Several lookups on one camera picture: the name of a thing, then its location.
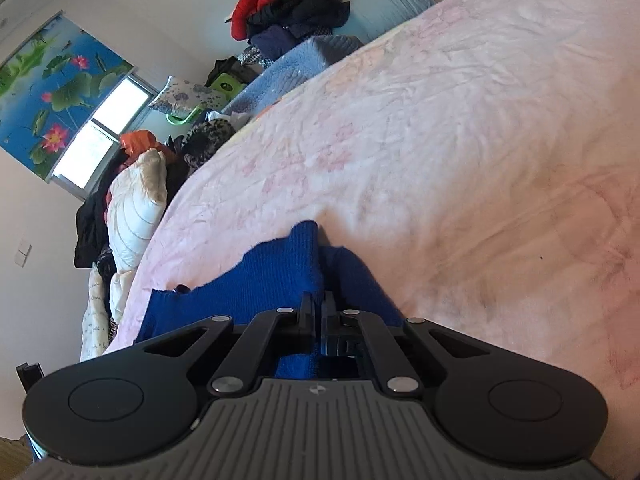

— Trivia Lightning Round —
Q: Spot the white wall switch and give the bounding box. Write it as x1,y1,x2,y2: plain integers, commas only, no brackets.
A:
14,240,32,268

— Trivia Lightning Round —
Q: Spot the light blue blanket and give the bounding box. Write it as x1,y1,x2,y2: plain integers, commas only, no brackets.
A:
221,35,363,115

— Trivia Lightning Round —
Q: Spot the black jacket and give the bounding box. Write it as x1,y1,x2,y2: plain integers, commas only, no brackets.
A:
74,148,128,269

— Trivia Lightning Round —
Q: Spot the leopard print garment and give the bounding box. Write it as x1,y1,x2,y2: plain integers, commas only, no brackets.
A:
182,118,235,170

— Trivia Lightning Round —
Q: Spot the lotus print roller blind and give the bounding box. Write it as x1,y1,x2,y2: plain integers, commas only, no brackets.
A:
1,13,134,180

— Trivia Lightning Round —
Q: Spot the white script-print quilt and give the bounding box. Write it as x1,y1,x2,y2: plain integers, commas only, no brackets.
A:
80,266,114,362

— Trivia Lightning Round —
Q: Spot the green plastic chair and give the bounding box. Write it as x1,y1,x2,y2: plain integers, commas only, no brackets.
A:
165,73,246,126

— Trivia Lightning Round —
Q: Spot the floral cushion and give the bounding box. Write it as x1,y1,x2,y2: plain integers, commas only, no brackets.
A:
149,76,227,117

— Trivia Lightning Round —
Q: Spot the orange garment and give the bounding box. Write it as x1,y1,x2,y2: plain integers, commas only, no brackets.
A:
119,129,177,166

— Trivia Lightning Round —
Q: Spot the dark clothes pile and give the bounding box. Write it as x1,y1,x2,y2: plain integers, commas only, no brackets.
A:
236,0,350,61

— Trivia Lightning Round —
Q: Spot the window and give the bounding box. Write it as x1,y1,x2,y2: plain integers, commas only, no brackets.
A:
51,74,156,200

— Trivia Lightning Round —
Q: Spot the pink bed sheet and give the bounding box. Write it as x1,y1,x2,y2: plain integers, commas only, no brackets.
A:
113,0,639,479

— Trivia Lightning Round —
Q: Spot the blue knit sweater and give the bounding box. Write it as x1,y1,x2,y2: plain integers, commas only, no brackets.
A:
137,221,402,387

